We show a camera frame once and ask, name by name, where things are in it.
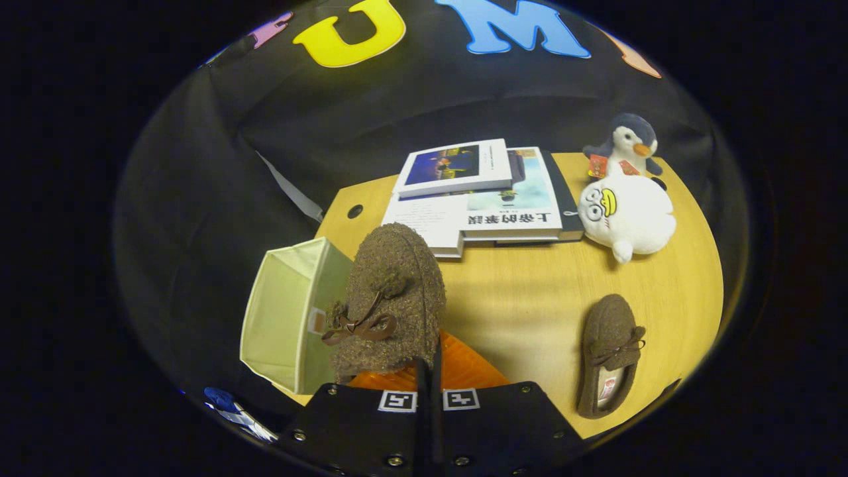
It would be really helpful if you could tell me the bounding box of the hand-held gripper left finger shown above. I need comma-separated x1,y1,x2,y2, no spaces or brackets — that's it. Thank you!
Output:
277,358,431,477

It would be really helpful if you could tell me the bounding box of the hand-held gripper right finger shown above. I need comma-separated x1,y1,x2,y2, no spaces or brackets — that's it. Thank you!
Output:
432,331,588,477

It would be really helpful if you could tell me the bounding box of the brown fuzzy shoe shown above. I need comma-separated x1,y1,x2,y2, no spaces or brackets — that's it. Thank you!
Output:
575,293,647,419
323,223,447,385

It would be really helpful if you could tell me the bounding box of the green fabric storage box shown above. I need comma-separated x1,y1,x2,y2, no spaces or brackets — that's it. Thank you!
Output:
240,237,355,396

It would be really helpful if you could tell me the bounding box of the blue white printed paper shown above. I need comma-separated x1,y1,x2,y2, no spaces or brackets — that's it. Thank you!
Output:
202,386,278,443

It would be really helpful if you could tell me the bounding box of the book with sky cover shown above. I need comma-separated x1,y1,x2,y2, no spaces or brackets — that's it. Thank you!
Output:
460,147,564,240

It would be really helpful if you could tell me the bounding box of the black notebook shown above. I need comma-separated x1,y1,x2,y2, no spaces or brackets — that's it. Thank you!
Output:
497,151,585,244

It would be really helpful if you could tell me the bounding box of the white seal plush toy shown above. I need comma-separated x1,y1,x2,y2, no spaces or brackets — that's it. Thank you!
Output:
578,174,678,264

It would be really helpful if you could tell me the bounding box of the book with night photo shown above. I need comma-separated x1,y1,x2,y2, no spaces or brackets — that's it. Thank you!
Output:
392,138,514,199

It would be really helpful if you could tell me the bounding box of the penguin plush toy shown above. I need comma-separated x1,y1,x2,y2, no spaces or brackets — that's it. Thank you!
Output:
583,113,663,180

